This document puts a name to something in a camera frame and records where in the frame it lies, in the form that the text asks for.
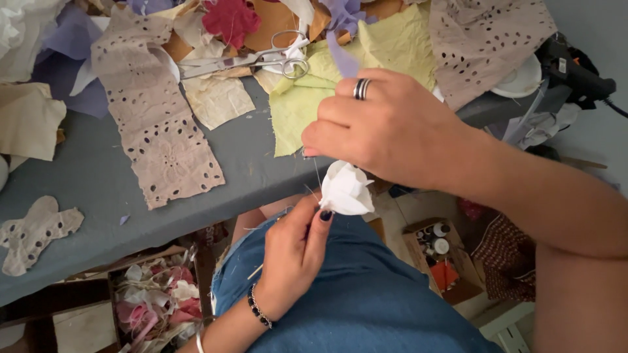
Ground box of pink fabric scraps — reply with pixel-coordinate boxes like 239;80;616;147
107;244;215;353

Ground crumpled white fabric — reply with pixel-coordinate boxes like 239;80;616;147
0;0;70;83

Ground cardboard box of small bottles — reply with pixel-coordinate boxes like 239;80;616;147
402;218;485;306

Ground stained cream fabric scrap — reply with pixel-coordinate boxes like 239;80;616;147
181;38;256;131

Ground lavender fabric piece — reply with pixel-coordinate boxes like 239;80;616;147
31;4;111;120

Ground black bead bracelet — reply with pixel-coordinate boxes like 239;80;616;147
247;283;273;329

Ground orange brown fabric piece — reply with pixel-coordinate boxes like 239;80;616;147
242;0;301;53

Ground small cut eyelet fabric piece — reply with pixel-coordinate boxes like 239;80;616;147
0;195;85;277

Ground long beige eyelet fabric strip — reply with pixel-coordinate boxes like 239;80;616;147
91;9;226;210

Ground silver metal scissors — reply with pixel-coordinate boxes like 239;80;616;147
178;30;310;80

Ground purple fabric strip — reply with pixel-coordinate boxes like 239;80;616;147
318;0;379;79

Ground pale yellow fabric piece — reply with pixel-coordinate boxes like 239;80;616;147
268;7;438;158

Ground white stool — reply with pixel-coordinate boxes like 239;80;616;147
478;301;536;353

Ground white fabric flower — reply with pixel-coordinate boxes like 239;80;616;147
319;160;376;216

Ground black glue gun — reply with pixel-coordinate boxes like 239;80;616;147
534;32;628;119

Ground wide beige eyelet fabric piece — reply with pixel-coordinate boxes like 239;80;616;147
428;0;558;111

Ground red fabric scrap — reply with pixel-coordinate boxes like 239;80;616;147
201;0;263;50

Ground dark red patterned bag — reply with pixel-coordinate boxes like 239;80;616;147
471;213;537;303

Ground thin sewing thread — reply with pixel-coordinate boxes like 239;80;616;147
303;157;324;203

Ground clear plastic bag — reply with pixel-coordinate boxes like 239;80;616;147
501;78;583;151

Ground person's left hand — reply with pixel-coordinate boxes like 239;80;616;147
254;194;335;322

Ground striped silver finger ring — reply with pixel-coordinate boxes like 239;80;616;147
353;77;372;101

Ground person's blue denim skirt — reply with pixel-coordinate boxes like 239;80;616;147
211;211;503;353

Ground cream fabric piece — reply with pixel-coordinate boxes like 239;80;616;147
0;82;67;162

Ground person's right hand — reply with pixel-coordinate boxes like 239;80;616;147
301;69;485;193

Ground thin silver bangle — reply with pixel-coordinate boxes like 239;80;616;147
195;316;217;353

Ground white round dish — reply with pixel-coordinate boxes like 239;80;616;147
490;53;543;99

